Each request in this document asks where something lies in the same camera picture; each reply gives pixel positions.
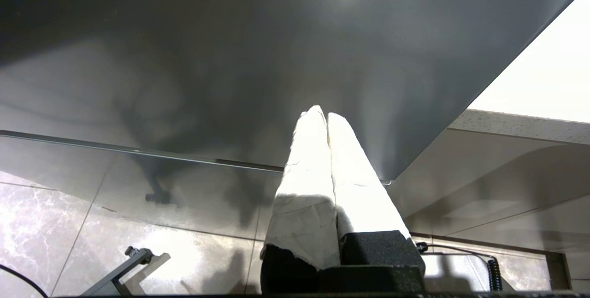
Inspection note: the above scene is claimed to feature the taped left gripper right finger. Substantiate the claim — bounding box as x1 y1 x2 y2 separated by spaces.
327 113 425 281

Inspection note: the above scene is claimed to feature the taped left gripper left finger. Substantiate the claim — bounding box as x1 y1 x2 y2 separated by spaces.
260 106 342 295

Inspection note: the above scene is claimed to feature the beige base cabinet front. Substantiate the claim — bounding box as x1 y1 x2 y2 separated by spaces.
386 127 590 294

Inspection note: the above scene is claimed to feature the grey cabinet door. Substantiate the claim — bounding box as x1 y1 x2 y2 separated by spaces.
0 0 590 243

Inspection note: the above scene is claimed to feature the black coiled cable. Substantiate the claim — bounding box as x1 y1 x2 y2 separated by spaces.
415 241 504 292

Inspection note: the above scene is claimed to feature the grey metal bracket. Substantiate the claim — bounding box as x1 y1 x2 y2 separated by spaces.
81 245 171 297

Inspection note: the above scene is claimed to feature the thin black cable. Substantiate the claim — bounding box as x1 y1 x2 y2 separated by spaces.
0 263 49 298

